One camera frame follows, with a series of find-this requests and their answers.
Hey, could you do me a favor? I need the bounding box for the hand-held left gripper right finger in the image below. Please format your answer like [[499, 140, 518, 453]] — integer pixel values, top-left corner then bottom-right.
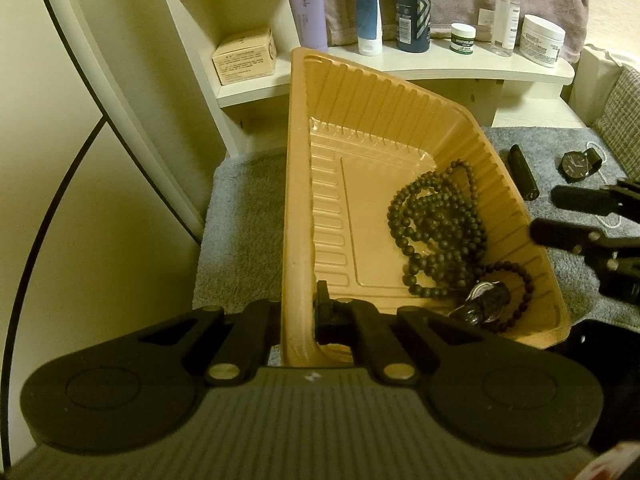
[[313, 280, 501, 387]]

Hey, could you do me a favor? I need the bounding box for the white and red packet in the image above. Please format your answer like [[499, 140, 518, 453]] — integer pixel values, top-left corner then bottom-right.
[[582, 441, 640, 480]]

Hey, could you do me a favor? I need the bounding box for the tan cardboard box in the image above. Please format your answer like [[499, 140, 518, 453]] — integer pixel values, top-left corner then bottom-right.
[[212, 27, 278, 86]]

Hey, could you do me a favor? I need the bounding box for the black bead bracelet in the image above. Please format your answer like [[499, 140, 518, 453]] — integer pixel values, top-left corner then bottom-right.
[[477, 261, 535, 334]]

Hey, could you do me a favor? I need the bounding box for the white curved furniture panel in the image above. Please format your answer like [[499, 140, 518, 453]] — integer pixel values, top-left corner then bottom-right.
[[0, 0, 207, 461]]

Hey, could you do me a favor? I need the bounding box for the brown bead necklace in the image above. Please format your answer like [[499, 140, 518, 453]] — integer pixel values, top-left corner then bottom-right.
[[387, 158, 489, 261]]

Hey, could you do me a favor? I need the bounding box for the grey towel mat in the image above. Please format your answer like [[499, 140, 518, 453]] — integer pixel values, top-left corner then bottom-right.
[[192, 125, 640, 332]]

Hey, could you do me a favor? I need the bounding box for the small white box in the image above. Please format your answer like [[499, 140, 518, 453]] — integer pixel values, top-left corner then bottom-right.
[[477, 8, 496, 41]]

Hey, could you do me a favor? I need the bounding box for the white and blue tube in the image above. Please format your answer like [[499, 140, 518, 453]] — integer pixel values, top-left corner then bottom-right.
[[353, 0, 384, 57]]

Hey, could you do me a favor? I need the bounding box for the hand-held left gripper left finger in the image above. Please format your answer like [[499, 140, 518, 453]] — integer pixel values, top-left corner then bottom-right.
[[137, 299, 282, 387]]

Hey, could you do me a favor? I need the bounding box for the white cream jar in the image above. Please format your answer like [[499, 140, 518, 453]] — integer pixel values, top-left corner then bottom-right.
[[518, 14, 567, 69]]

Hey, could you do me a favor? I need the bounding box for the purple bottle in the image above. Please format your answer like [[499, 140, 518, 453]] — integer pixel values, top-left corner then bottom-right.
[[281, 0, 329, 51]]

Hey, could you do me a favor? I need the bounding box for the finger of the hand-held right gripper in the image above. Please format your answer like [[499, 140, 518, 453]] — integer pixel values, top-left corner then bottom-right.
[[551, 184, 622, 214], [529, 217, 604, 253]]

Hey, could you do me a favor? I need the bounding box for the white shelf unit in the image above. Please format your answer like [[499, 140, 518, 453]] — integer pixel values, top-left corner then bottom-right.
[[150, 0, 589, 157]]

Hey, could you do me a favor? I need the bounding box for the tan plastic tray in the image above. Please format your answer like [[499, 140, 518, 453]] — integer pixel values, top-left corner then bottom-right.
[[279, 47, 572, 368]]

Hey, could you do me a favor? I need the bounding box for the woven checked cushion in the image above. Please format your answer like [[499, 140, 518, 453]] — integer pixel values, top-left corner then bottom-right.
[[590, 65, 640, 182]]

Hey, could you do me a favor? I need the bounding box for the thin white cord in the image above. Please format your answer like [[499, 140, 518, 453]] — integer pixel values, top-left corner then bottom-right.
[[585, 141, 623, 232]]

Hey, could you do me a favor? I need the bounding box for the clear spray bottle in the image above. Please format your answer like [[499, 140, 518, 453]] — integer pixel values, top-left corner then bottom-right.
[[489, 0, 520, 57]]

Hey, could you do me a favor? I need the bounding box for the small green jar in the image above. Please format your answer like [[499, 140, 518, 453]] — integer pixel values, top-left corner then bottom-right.
[[450, 23, 477, 55]]

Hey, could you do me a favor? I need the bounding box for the silver case wrist watch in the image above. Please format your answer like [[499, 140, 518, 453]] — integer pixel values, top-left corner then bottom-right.
[[450, 280, 502, 322]]

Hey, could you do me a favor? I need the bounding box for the dark wooden bead bracelet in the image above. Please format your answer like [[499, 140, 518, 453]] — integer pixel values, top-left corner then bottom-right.
[[401, 240, 483, 302]]

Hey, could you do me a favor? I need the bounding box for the black tube case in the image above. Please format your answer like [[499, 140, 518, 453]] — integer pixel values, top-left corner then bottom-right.
[[505, 144, 541, 202]]

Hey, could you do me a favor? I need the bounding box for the dark blue patterned bottle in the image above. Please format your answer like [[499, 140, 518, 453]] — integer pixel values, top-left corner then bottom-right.
[[393, 0, 432, 53]]

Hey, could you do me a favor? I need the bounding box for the black wrist watch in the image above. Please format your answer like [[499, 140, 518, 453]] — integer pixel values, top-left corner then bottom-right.
[[557, 142, 607, 184]]

